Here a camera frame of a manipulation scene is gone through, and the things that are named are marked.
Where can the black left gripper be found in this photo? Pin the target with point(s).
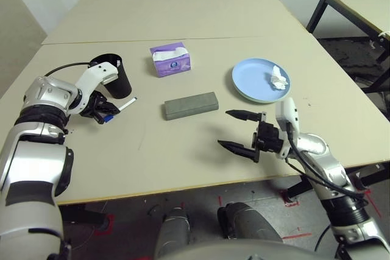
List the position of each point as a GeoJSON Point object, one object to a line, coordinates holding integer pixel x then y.
{"type": "Point", "coordinates": [94, 104]}

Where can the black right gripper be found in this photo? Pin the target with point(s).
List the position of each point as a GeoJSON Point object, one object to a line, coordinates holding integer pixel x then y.
{"type": "Point", "coordinates": [268, 139]}

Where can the white marker blue cap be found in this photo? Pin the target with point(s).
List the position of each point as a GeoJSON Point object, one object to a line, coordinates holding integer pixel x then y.
{"type": "Point", "coordinates": [126, 104]}

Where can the blue plate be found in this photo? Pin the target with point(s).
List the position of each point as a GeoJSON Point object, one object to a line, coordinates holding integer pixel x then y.
{"type": "Point", "coordinates": [253, 78]}

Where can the grey glasses case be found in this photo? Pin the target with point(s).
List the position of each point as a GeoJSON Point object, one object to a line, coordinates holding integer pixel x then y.
{"type": "Point", "coordinates": [190, 105]}

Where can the white tissue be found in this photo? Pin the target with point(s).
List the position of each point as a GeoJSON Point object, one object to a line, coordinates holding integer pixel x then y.
{"type": "Point", "coordinates": [277, 78]}

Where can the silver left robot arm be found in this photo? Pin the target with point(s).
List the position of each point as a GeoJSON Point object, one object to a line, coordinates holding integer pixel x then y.
{"type": "Point", "coordinates": [39, 138]}

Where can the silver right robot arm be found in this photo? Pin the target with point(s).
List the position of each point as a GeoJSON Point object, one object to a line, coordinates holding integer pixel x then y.
{"type": "Point", "coordinates": [329, 165]}

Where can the black plastic cup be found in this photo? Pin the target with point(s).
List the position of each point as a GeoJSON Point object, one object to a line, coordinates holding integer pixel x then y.
{"type": "Point", "coordinates": [122, 80]}

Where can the purple tissue box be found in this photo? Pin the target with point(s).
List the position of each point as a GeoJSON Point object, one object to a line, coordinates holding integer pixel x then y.
{"type": "Point", "coordinates": [172, 63]}

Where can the red floor tape mark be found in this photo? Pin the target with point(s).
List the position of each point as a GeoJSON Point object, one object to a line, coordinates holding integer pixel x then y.
{"type": "Point", "coordinates": [289, 203]}
{"type": "Point", "coordinates": [108, 223]}

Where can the grey right robot leg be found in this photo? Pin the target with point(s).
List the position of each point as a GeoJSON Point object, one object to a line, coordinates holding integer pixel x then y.
{"type": "Point", "coordinates": [250, 222]}

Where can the grey robot leg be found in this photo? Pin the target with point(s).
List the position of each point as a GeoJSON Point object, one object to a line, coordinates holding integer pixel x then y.
{"type": "Point", "coordinates": [173, 229]}
{"type": "Point", "coordinates": [250, 222]}

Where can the grey left robot leg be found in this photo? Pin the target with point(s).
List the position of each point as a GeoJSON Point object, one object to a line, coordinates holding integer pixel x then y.
{"type": "Point", "coordinates": [173, 229]}

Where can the beige robot torso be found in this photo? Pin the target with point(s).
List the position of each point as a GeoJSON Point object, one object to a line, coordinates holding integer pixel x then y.
{"type": "Point", "coordinates": [237, 252]}

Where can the red floor tape line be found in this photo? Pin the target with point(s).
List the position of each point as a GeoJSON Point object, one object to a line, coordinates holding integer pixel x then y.
{"type": "Point", "coordinates": [373, 200]}

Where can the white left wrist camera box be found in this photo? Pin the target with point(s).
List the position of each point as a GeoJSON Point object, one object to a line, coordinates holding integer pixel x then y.
{"type": "Point", "coordinates": [97, 75]}

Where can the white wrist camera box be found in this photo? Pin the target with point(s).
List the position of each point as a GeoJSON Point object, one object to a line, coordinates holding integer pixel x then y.
{"type": "Point", "coordinates": [97, 75]}
{"type": "Point", "coordinates": [288, 117]}

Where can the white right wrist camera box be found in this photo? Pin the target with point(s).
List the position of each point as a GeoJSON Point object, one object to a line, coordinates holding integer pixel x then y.
{"type": "Point", "coordinates": [288, 117]}

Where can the black table leg frame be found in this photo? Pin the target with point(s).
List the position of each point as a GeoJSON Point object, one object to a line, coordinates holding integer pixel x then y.
{"type": "Point", "coordinates": [304, 185]}
{"type": "Point", "coordinates": [85, 217]}

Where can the beige side table black frame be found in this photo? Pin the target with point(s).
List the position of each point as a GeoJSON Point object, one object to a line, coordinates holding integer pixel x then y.
{"type": "Point", "coordinates": [317, 10]}

